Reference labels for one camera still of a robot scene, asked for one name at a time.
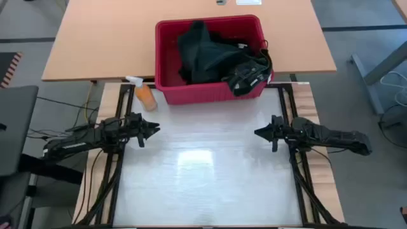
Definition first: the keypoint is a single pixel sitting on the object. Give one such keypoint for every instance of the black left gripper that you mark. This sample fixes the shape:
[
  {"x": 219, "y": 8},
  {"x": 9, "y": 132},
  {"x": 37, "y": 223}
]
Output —
[{"x": 135, "y": 127}]

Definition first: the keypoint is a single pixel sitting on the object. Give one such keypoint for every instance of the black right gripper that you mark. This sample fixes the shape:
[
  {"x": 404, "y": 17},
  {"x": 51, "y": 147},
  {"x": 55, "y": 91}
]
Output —
[{"x": 280, "y": 133}]

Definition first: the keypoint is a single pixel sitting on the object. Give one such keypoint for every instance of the dark blue denim jeans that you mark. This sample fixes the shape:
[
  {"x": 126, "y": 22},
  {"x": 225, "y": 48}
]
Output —
[{"x": 203, "y": 57}]

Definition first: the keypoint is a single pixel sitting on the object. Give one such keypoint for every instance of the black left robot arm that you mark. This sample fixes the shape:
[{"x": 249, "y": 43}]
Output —
[{"x": 79, "y": 143}]

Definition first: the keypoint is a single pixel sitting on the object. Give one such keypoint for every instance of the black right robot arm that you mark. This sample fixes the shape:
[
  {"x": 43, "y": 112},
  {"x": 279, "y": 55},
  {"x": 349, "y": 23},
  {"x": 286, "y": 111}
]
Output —
[{"x": 334, "y": 136}]

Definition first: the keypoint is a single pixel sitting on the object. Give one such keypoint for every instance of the red plastic bin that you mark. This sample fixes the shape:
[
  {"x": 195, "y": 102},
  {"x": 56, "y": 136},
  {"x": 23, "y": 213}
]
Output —
[{"x": 165, "y": 63}]

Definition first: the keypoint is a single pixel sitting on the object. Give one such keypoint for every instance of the orange spray bottle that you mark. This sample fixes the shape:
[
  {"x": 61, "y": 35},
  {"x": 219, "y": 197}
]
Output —
[{"x": 145, "y": 97}]

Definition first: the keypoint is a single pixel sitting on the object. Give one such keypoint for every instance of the dark grey cloth garment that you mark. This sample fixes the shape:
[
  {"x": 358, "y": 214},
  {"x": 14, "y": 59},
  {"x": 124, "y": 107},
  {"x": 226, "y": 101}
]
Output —
[{"x": 232, "y": 42}]

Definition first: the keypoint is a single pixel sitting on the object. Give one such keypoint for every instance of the light wooden desk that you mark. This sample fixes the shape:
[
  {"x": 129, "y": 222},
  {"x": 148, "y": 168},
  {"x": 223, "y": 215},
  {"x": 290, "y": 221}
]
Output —
[
  {"x": 95, "y": 38},
  {"x": 402, "y": 8}
]

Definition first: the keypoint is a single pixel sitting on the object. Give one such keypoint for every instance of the black stand base bar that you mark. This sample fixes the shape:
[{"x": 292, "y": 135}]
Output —
[{"x": 47, "y": 167}]

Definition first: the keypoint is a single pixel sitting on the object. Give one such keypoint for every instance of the white paper sheet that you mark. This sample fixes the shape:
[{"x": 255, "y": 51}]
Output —
[{"x": 248, "y": 2}]

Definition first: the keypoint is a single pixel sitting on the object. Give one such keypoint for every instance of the grey chair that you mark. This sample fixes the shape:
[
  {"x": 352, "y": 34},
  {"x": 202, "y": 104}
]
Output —
[{"x": 16, "y": 127}]

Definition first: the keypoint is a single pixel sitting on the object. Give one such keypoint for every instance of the grey metal desk leg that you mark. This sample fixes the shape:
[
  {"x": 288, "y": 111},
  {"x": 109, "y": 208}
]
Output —
[{"x": 386, "y": 65}]

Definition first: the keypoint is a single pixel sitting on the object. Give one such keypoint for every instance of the grey desk grommet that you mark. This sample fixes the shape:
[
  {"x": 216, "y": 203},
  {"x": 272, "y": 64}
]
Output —
[{"x": 221, "y": 2}]

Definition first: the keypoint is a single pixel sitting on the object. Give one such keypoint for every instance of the striped edge floor mat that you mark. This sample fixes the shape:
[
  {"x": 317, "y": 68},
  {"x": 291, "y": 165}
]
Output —
[{"x": 6, "y": 68}]

